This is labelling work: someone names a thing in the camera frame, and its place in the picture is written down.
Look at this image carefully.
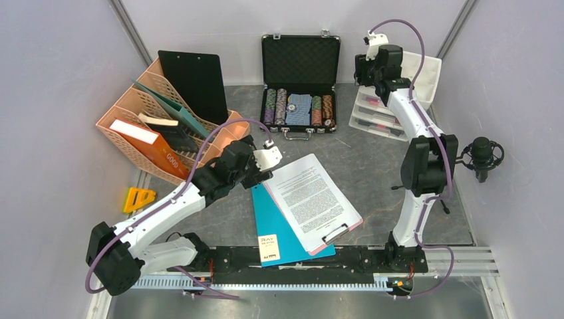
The black clipboard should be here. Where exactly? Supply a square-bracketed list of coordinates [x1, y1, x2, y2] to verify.
[158, 50, 229, 125]

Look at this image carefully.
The pink clipboard with paper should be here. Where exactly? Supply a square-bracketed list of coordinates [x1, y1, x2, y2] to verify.
[263, 154, 363, 256]

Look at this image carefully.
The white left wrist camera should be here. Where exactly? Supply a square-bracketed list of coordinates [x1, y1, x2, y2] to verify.
[253, 140, 283, 172]

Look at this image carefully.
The yellow triangular stand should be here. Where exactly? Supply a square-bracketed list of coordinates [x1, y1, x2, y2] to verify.
[122, 187, 157, 214]

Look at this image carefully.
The blue plastic folder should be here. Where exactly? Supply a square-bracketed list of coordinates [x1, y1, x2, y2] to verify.
[251, 185, 336, 267]

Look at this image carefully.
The white drawer organizer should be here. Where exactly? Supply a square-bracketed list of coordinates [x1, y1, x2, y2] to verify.
[349, 56, 442, 142]

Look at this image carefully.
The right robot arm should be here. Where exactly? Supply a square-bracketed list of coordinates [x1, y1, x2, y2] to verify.
[354, 44, 459, 271]

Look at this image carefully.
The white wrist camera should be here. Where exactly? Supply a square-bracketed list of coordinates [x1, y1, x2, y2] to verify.
[253, 140, 283, 172]
[363, 31, 389, 60]

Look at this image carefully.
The Nineteen Eighty-Four dark book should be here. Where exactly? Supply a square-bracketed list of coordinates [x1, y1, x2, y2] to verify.
[138, 113, 199, 153]

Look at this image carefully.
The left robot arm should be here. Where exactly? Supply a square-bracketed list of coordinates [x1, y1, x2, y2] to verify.
[85, 136, 282, 296]

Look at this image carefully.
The aluminium slotted rail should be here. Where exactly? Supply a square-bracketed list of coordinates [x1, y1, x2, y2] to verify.
[131, 273, 392, 292]

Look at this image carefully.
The orange Good Morning book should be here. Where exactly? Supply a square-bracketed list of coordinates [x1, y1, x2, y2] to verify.
[109, 119, 189, 179]

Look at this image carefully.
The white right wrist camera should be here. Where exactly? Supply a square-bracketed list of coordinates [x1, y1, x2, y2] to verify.
[363, 31, 389, 60]

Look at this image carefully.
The peach plastic file organizer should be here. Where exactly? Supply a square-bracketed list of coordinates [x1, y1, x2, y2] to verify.
[96, 58, 251, 185]

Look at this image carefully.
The black microphone on tripod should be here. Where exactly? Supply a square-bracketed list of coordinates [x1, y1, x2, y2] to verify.
[391, 134, 504, 197]

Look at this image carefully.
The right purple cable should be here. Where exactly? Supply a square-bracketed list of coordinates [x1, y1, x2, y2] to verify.
[368, 19, 455, 300]

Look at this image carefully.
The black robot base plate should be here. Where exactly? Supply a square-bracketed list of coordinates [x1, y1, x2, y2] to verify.
[182, 246, 429, 274]

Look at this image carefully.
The teal folder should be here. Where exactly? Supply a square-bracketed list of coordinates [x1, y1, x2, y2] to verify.
[133, 80, 210, 138]

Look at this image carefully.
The black poker chip case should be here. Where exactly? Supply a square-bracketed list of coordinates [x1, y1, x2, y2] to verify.
[260, 31, 341, 140]

